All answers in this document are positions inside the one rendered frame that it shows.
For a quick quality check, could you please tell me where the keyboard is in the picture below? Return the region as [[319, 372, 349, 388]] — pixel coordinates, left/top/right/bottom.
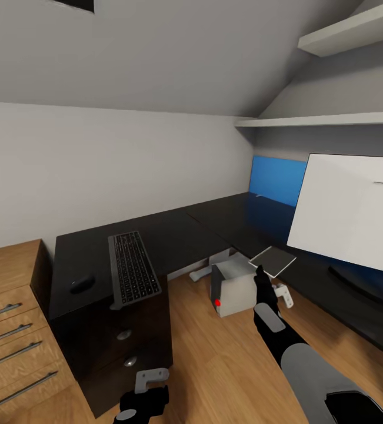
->
[[108, 231, 162, 310]]

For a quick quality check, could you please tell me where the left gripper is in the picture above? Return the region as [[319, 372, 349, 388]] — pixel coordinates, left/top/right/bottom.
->
[[121, 385, 169, 420]]

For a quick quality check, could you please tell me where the notebook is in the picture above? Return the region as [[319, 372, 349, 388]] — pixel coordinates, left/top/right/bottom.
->
[[249, 246, 297, 278]]

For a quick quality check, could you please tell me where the monitor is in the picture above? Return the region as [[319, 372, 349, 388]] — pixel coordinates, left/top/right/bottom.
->
[[287, 153, 383, 306]]

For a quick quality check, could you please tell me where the mouse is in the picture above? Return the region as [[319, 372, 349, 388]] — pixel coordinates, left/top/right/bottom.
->
[[69, 274, 94, 290]]

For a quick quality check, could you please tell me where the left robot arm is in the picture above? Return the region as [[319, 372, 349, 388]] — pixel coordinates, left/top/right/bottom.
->
[[114, 368, 169, 424]]

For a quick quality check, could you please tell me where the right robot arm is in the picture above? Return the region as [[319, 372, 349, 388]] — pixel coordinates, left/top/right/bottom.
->
[[254, 264, 383, 424]]

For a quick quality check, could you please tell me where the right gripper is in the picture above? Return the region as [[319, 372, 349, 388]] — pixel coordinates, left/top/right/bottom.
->
[[254, 264, 278, 303]]

